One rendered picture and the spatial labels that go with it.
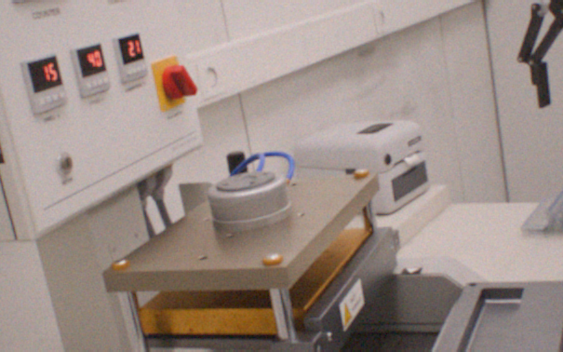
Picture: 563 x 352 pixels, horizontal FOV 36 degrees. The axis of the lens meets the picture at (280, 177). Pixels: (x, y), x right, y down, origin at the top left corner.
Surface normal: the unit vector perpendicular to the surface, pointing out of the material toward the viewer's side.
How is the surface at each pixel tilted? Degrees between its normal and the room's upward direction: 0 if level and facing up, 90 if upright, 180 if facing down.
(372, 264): 90
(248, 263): 0
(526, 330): 0
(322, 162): 85
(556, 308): 0
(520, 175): 90
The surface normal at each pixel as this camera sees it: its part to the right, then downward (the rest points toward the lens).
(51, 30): 0.91, -0.07
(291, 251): -0.18, -0.96
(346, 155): -0.60, 0.23
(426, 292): -0.37, 0.29
